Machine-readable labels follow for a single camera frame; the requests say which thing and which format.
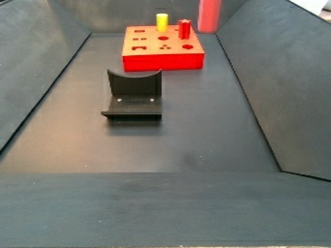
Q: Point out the red shape sorter board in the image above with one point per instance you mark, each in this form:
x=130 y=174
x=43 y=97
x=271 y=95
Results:
x=151 y=50

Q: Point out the yellow cylinder peg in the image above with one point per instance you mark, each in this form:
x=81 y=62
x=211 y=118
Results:
x=162 y=22

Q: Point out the red star peg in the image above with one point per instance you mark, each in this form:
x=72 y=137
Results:
x=184 y=25

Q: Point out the black curved holder stand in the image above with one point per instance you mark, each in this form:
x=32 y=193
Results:
x=135 y=96

